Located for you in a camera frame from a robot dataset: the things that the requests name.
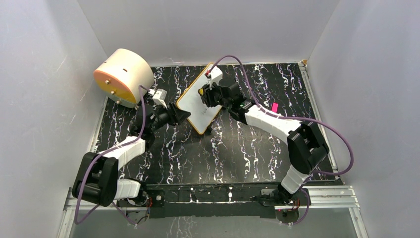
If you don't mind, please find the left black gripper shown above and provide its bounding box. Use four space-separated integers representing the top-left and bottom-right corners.
150 102 191 133

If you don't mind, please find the white whiteboard with orange frame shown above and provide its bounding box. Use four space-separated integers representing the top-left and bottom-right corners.
176 62 222 135

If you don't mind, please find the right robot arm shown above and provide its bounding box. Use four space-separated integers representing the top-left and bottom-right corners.
198 83 329 205

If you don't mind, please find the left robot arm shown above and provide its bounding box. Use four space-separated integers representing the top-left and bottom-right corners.
72 103 191 207

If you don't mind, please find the pink plastic cross piece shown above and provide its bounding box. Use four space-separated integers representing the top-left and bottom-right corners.
271 103 278 113

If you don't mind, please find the cream cylinder with orange face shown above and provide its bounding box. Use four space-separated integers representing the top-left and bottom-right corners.
93 48 155 108

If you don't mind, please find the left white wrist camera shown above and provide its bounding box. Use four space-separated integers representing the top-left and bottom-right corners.
148 89 167 108

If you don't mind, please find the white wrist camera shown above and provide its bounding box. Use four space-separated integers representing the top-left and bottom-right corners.
148 89 167 108
205 67 223 85

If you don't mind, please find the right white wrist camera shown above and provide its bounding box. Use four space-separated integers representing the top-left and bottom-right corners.
205 67 223 85

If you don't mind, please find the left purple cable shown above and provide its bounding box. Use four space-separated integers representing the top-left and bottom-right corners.
74 85 155 226

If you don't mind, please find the black front mounting rail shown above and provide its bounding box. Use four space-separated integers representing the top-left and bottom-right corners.
146 182 279 218

